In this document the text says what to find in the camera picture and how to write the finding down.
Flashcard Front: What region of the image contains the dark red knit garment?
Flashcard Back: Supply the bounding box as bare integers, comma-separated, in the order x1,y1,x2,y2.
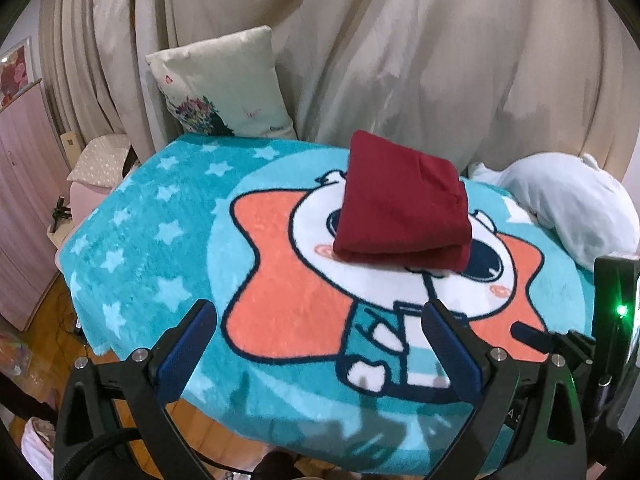
333,130,472,272

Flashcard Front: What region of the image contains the pink white fabric bin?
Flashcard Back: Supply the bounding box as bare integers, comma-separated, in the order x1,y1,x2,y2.
21,417,55,480

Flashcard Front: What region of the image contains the white plush toy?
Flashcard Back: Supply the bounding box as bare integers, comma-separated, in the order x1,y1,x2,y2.
468,152,639,271

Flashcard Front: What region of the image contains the turquoise cartoon star blanket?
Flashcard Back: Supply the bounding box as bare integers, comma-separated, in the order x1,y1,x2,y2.
59,136,593,474

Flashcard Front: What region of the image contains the black tripod stand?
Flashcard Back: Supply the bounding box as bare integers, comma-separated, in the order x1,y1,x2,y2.
49,195,72,234

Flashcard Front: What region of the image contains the pink wardrobe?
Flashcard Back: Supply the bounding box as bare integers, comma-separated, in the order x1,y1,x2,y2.
1,81,70,332

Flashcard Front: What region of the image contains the beige curtain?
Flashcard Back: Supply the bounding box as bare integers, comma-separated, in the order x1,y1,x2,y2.
39,0,639,177

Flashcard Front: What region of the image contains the floral white pillow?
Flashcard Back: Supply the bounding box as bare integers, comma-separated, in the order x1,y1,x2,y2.
146,26,296,140

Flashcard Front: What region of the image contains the framed flower picture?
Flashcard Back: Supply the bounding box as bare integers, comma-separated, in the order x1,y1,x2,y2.
0,38,35,108

